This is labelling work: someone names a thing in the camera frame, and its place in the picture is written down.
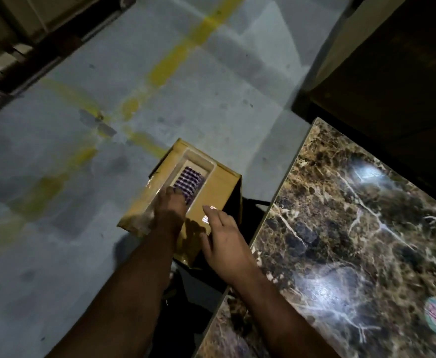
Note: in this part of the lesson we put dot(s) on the person's right hand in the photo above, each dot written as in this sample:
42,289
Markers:
227,249

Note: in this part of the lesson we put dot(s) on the person's left hand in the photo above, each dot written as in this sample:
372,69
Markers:
171,212

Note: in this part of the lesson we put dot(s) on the checked cloth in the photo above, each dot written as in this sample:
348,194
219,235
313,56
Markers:
190,180

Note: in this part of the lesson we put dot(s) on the person's right forearm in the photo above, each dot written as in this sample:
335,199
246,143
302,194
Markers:
289,324

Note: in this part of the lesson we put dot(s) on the person's left forearm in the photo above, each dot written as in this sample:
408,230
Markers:
124,305

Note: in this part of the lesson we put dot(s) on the person's dark clothing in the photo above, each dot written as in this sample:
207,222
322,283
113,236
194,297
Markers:
188,316

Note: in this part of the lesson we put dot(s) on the marble pattern table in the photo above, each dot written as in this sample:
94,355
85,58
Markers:
333,238

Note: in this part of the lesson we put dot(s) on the clear plastic tray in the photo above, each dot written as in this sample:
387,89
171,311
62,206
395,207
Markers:
203,162

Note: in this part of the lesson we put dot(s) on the dark floor pallet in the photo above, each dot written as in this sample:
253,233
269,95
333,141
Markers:
35,70

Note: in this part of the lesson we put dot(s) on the large dark cardboard box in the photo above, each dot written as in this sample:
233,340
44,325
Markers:
389,89

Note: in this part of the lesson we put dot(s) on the large beige cardboard box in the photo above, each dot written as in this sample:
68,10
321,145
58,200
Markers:
35,14

